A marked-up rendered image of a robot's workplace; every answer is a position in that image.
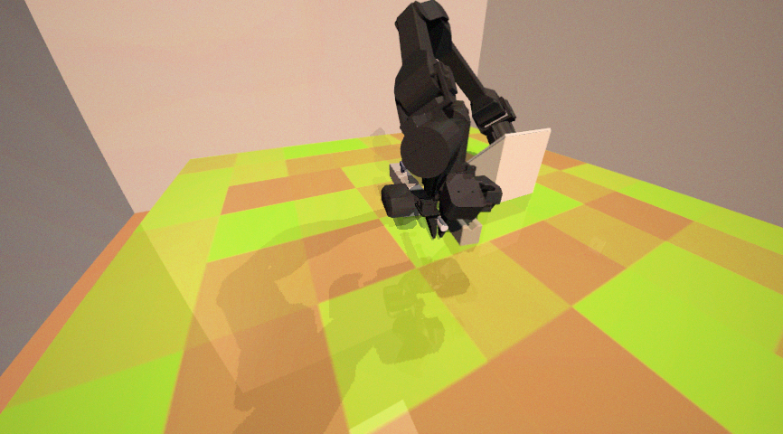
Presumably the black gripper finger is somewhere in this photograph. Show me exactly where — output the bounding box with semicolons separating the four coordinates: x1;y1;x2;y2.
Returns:
438;201;454;238
415;203;441;239

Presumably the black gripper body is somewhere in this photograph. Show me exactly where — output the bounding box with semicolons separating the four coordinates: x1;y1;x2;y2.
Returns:
382;155;495;218

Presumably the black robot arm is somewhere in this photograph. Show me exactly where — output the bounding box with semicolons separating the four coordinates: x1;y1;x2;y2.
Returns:
394;0;517;220

